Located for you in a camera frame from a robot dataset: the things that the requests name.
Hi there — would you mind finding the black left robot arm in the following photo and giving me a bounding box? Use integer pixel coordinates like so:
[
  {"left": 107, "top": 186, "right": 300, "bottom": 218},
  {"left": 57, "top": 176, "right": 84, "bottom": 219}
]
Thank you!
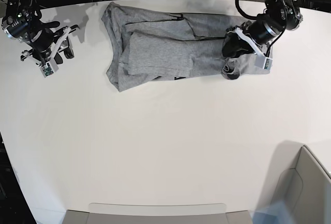
[{"left": 222, "top": 0, "right": 303, "bottom": 58}]

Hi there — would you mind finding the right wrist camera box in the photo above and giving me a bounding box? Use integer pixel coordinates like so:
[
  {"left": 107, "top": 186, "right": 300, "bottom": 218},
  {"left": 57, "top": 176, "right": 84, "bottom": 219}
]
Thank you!
[{"left": 40, "top": 60, "right": 58, "bottom": 78}]

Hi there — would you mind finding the blue translucent plastic sheet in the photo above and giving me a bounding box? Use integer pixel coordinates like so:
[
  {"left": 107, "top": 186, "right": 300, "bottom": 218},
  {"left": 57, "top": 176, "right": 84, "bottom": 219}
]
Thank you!
[{"left": 251, "top": 201, "right": 295, "bottom": 224}]

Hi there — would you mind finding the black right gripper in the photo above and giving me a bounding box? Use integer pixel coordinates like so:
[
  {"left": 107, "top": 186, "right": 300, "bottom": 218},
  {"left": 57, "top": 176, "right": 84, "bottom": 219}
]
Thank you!
[{"left": 20, "top": 21, "right": 80, "bottom": 65}]

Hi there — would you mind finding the beige bin at bottom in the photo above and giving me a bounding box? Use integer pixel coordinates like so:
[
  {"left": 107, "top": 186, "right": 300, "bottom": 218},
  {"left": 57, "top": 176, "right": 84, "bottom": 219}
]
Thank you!
[{"left": 63, "top": 203, "right": 253, "bottom": 223}]

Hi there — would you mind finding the beige bin at right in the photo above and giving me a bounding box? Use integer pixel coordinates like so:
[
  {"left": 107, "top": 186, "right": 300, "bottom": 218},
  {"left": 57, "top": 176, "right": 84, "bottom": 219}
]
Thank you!
[{"left": 272, "top": 146, "right": 330, "bottom": 223}]

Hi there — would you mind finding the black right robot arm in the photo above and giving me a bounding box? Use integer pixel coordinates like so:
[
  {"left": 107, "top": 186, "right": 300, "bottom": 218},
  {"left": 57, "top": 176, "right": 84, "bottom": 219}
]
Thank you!
[{"left": 2, "top": 0, "right": 79, "bottom": 67}]

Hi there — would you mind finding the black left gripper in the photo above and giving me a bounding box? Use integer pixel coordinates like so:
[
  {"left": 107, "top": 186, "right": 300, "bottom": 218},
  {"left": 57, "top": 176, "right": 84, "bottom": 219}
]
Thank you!
[{"left": 222, "top": 20, "right": 283, "bottom": 58}]

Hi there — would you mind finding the grey T-shirt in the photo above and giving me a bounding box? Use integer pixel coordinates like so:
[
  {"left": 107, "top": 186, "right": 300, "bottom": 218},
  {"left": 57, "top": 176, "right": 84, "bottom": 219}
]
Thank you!
[{"left": 102, "top": 3, "right": 267, "bottom": 92}]

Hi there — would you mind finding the beige bin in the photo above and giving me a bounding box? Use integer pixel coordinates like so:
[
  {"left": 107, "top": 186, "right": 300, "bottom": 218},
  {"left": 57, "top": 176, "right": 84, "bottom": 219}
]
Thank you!
[
  {"left": 63, "top": 203, "right": 253, "bottom": 223},
  {"left": 272, "top": 146, "right": 330, "bottom": 223}
]

